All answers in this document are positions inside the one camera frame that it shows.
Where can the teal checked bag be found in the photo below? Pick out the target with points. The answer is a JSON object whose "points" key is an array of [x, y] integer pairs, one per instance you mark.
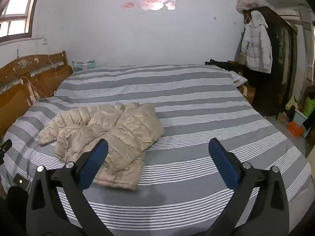
{"points": [[83, 65]]}

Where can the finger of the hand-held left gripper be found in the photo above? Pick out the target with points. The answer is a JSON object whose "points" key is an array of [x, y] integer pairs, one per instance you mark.
{"points": [[6, 145]]}

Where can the white wrapped pipe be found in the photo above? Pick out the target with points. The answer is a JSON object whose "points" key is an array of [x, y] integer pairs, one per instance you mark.
{"points": [[306, 29]]}

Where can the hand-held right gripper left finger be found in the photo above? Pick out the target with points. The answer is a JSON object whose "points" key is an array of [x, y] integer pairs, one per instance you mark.
{"points": [[94, 162]]}

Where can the yellow green bag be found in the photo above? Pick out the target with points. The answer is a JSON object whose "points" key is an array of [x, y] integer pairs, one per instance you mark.
{"points": [[291, 104]]}

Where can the pink plastic bag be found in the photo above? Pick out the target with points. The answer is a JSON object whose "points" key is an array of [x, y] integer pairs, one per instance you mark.
{"points": [[243, 3]]}

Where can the hanging light grey coat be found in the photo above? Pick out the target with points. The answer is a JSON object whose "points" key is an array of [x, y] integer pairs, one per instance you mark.
{"points": [[256, 44]]}

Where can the brown framed window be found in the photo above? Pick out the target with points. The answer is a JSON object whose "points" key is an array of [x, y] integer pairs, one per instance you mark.
{"points": [[17, 12]]}

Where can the black cloth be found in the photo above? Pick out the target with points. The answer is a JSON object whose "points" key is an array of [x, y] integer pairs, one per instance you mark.
{"points": [[221, 64]]}

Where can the orange box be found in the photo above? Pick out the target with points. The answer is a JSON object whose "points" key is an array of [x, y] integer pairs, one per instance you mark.
{"points": [[294, 129]]}

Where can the beige puffer jacket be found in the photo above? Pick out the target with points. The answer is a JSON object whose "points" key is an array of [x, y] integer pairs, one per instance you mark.
{"points": [[133, 132]]}

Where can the small cardboard box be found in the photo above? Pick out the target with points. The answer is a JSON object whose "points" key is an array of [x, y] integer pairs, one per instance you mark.
{"points": [[282, 118]]}

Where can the wooden headboard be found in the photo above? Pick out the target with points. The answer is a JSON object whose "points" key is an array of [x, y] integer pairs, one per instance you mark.
{"points": [[12, 103]]}

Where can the dark wooden wardrobe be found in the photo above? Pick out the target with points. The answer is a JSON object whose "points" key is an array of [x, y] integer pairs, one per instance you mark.
{"points": [[283, 78]]}

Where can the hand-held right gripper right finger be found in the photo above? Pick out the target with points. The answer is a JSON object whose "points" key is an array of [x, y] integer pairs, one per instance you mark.
{"points": [[222, 162]]}

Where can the grey striped bed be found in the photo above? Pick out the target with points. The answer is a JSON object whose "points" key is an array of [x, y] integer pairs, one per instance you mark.
{"points": [[196, 118]]}

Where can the white pillow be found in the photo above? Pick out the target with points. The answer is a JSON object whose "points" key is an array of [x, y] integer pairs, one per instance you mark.
{"points": [[239, 79]]}

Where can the white air conditioner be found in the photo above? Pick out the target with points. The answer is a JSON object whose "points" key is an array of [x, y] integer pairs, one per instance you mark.
{"points": [[288, 13]]}

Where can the light blue bin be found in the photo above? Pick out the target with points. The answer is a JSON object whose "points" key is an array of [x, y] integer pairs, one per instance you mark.
{"points": [[299, 118]]}

